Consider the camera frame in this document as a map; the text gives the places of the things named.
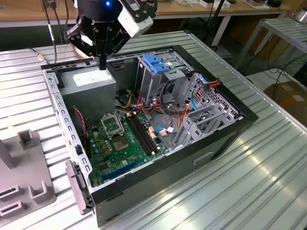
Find metal socket cover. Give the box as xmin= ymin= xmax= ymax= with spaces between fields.
xmin=100 ymin=114 xmax=126 ymax=139

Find black RAM slot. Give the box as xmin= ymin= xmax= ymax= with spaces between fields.
xmin=133 ymin=114 xmax=159 ymax=153
xmin=126 ymin=115 xmax=153 ymax=156

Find blue data wire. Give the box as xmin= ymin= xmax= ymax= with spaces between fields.
xmin=190 ymin=74 xmax=209 ymax=111

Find grey parts rack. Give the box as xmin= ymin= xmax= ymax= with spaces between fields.
xmin=0 ymin=129 xmax=57 ymax=220

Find small white box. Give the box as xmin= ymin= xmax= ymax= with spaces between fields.
xmin=200 ymin=0 xmax=231 ymax=8

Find blue expansion slot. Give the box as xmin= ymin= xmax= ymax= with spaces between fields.
xmin=101 ymin=158 xmax=142 ymax=182

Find grey optical drive cage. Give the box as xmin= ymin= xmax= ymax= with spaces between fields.
xmin=134 ymin=51 xmax=192 ymax=104

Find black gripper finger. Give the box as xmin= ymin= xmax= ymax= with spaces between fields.
xmin=68 ymin=23 xmax=104 ymax=70
xmin=103 ymin=30 xmax=128 ymax=70

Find red orange wire bundle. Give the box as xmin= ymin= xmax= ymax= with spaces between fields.
xmin=137 ymin=88 xmax=166 ymax=115

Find black PC case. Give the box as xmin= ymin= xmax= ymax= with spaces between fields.
xmin=40 ymin=44 xmax=260 ymax=228

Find CPU socket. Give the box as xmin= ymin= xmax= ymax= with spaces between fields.
xmin=111 ymin=134 xmax=131 ymax=153

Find red black fan wire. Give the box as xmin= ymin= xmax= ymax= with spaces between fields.
xmin=72 ymin=106 xmax=88 ymax=147

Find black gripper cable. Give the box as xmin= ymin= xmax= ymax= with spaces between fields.
xmin=49 ymin=0 xmax=62 ymax=28

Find grey power supply unit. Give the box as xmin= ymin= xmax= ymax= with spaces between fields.
xmin=59 ymin=68 xmax=118 ymax=125

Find green motherboard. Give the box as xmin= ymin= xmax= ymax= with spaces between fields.
xmin=86 ymin=112 xmax=170 ymax=187

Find black camera cable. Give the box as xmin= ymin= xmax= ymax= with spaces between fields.
xmin=63 ymin=0 xmax=71 ymax=44

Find grey plastic case handle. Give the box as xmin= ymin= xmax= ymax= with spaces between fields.
xmin=65 ymin=160 xmax=93 ymax=216

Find blue plastic drive latch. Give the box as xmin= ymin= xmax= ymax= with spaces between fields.
xmin=142 ymin=54 xmax=170 ymax=75

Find black cable with metal connector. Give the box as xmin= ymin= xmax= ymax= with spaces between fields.
xmin=30 ymin=0 xmax=58 ymax=65

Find grey metal disk bay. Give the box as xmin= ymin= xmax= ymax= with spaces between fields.
xmin=171 ymin=73 xmax=245 ymax=149

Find black tripod pole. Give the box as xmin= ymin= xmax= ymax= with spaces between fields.
xmin=202 ymin=0 xmax=227 ymax=48

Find orange red power wire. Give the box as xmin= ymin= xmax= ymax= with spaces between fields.
xmin=177 ymin=79 xmax=223 ymax=134

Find yellow black wire bundle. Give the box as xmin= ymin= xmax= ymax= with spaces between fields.
xmin=118 ymin=89 xmax=135 ymax=109

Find metal slat side table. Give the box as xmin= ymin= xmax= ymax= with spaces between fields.
xmin=236 ymin=18 xmax=307 ymax=70

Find wooden desk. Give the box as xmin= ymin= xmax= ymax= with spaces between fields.
xmin=0 ymin=0 xmax=291 ymax=46

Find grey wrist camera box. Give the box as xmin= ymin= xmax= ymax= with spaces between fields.
xmin=117 ymin=0 xmax=158 ymax=39

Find brown cardboard box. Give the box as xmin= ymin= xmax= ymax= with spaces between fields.
xmin=263 ymin=80 xmax=307 ymax=125

